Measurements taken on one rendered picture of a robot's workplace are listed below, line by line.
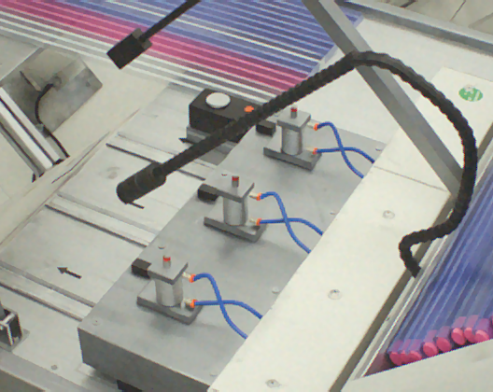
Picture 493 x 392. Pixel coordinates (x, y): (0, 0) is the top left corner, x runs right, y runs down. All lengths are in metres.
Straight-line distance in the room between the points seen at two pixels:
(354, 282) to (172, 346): 0.16
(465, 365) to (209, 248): 0.38
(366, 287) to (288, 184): 0.16
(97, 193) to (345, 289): 0.32
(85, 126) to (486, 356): 1.87
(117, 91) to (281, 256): 1.59
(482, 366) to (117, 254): 0.51
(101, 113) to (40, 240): 1.40
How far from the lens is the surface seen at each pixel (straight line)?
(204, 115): 1.14
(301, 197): 1.01
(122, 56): 1.03
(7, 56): 1.33
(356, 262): 0.92
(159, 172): 0.80
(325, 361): 0.85
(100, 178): 1.13
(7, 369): 0.95
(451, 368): 0.64
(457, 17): 2.39
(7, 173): 2.28
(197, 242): 0.97
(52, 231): 1.08
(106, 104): 2.48
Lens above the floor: 1.89
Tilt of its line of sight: 46 degrees down
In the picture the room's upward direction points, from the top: 63 degrees clockwise
